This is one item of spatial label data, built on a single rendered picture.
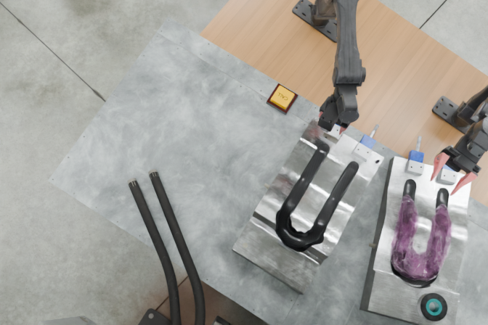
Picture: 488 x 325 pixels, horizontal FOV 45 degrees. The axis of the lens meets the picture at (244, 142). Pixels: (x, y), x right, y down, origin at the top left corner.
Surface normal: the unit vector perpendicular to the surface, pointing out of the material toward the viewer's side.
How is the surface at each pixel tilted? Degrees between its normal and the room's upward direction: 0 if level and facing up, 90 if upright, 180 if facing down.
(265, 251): 0
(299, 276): 0
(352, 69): 14
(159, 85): 0
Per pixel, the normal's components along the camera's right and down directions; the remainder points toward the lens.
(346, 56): 0.04, -0.01
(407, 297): 0.04, -0.25
